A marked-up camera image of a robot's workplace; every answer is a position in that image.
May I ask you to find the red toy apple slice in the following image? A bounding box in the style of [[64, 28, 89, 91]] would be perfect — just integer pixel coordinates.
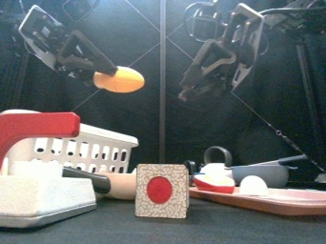
[[192, 173, 236, 194]]

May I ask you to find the white toy egg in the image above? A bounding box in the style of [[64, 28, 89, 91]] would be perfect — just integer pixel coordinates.
[[238, 174, 270, 196]]

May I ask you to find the pink plastic tray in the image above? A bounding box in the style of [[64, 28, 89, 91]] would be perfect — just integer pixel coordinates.
[[187, 186, 326, 217]]

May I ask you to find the red and white toy appliance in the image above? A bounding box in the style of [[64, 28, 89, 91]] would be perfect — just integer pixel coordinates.
[[0, 109, 97, 229]]

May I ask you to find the beige rolling pin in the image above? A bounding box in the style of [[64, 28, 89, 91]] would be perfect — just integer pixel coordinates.
[[61, 166, 140, 201]]

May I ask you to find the patterned block with red circle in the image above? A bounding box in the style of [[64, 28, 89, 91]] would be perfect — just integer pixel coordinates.
[[134, 163, 191, 220]]

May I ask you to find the thin diagonal brace rod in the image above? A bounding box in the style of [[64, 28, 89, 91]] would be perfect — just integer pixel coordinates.
[[230, 91, 326, 174]]

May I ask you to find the black tripod leg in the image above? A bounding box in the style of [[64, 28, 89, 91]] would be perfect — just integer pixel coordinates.
[[294, 32, 326, 168]]

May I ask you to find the white plastic slotted basket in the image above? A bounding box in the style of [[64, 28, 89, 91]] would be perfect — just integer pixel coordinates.
[[7, 122, 140, 174]]

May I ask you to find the grey toy pot with handle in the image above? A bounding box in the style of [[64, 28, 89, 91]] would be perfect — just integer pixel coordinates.
[[231, 153, 310, 189]]

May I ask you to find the orange egg-shaped object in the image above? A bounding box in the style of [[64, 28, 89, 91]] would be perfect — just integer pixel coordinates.
[[92, 66, 147, 94]]

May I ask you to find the vertical metal frame pole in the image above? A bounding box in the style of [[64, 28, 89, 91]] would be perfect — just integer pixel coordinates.
[[158, 0, 168, 165]]

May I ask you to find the white teapot with black handle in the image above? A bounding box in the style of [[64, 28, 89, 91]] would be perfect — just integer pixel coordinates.
[[198, 145, 235, 179]]

